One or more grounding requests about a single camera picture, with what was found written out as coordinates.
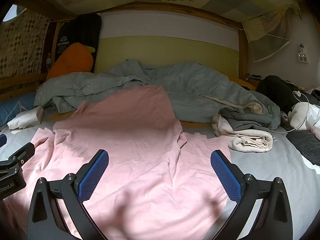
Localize white folded cloth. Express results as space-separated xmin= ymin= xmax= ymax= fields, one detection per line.
xmin=7 ymin=106 xmax=43 ymax=130

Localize black wall poster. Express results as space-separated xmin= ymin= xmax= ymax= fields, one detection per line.
xmin=46 ymin=14 xmax=102 ymax=73

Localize blue pillow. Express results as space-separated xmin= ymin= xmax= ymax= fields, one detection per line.
xmin=0 ymin=92 xmax=38 ymax=128

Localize pink shirt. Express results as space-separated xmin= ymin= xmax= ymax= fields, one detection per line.
xmin=0 ymin=85 xmax=232 ymax=240

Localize grey folded garment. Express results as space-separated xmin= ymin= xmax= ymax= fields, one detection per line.
xmin=219 ymin=107 xmax=273 ymax=132

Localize wooden bed frame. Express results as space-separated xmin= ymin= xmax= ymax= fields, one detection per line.
xmin=0 ymin=0 xmax=250 ymax=100

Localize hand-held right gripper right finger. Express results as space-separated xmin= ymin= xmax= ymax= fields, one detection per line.
xmin=210 ymin=149 xmax=293 ymax=240

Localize patterned beige curtain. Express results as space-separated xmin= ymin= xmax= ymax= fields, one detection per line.
xmin=0 ymin=9 xmax=52 ymax=80

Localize cream folded garment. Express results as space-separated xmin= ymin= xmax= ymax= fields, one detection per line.
xmin=212 ymin=114 xmax=273 ymax=153

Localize white wall charger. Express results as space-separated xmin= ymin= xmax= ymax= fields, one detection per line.
xmin=297 ymin=44 xmax=310 ymax=63

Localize grey-green duvet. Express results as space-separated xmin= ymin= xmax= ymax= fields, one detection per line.
xmin=34 ymin=59 xmax=282 ymax=130

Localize black clothing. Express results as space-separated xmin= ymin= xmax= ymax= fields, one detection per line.
xmin=256 ymin=75 xmax=319 ymax=113

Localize white soft bundle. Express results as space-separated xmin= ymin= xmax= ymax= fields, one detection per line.
xmin=287 ymin=102 xmax=320 ymax=140

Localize orange carrot plush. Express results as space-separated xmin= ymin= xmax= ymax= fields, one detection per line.
xmin=46 ymin=42 xmax=97 ymax=82

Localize white cable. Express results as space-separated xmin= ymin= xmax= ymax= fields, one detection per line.
xmin=271 ymin=90 xmax=320 ymax=133

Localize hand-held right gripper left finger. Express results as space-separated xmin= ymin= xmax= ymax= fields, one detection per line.
xmin=27 ymin=149 xmax=110 ymax=240

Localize dark grey cloth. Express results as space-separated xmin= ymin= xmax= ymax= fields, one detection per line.
xmin=286 ymin=130 xmax=320 ymax=167

